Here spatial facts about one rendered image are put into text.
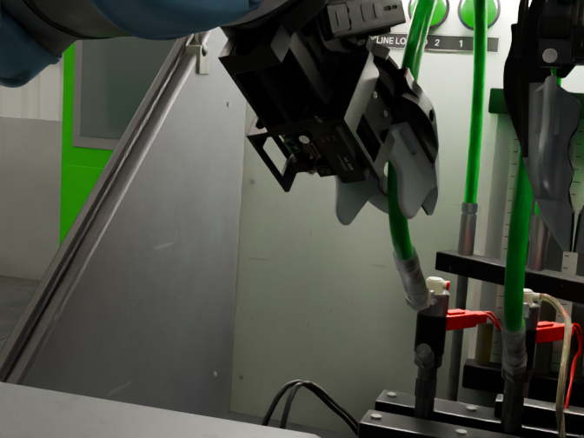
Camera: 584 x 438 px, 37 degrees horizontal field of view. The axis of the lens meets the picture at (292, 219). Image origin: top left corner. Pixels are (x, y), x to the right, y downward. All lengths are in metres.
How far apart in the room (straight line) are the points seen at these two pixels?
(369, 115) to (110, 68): 3.23
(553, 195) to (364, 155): 0.11
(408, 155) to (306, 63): 0.12
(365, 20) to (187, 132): 0.46
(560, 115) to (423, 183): 0.15
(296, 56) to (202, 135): 0.54
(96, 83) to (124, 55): 0.18
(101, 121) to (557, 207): 3.35
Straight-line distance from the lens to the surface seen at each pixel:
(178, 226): 0.99
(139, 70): 3.67
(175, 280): 1.00
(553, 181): 0.48
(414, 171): 0.59
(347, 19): 0.55
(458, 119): 1.07
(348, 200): 0.61
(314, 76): 0.51
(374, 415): 0.82
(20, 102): 5.59
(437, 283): 0.80
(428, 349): 0.79
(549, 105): 0.46
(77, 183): 3.85
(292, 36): 0.50
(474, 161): 0.98
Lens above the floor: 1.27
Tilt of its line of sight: 9 degrees down
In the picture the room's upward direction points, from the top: 4 degrees clockwise
